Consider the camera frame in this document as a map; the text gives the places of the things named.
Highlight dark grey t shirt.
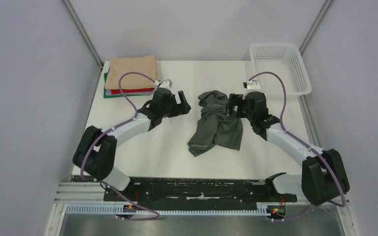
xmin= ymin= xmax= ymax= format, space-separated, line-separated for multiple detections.
xmin=188 ymin=90 xmax=244 ymax=157

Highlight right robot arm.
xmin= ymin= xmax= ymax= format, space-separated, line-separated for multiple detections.
xmin=227 ymin=91 xmax=350 ymax=206

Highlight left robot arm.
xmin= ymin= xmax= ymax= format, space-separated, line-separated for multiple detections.
xmin=72 ymin=88 xmax=191 ymax=200

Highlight beige folded t shirt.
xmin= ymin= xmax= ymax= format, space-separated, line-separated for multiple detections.
xmin=105 ymin=55 xmax=159 ymax=90

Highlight red folded t shirt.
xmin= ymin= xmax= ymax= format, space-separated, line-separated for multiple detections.
xmin=110 ymin=88 xmax=154 ymax=95

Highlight white plastic basket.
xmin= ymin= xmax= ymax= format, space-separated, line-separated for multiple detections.
xmin=250 ymin=43 xmax=312 ymax=99

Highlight green folded t shirt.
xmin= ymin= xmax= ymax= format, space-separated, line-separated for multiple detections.
xmin=103 ymin=67 xmax=151 ymax=99

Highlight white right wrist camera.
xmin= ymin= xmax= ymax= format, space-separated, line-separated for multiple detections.
xmin=243 ymin=79 xmax=261 ymax=90

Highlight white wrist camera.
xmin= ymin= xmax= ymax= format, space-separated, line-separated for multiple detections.
xmin=154 ymin=80 xmax=173 ymax=90
xmin=243 ymin=79 xmax=261 ymax=90

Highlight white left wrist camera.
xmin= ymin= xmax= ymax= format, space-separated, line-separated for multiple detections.
xmin=154 ymin=80 xmax=173 ymax=90

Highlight aluminium rail profiles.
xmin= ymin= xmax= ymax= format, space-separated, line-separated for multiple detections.
xmin=55 ymin=182 xmax=105 ymax=203

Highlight white slotted cable duct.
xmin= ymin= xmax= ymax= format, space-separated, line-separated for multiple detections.
xmin=64 ymin=203 xmax=270 ymax=216

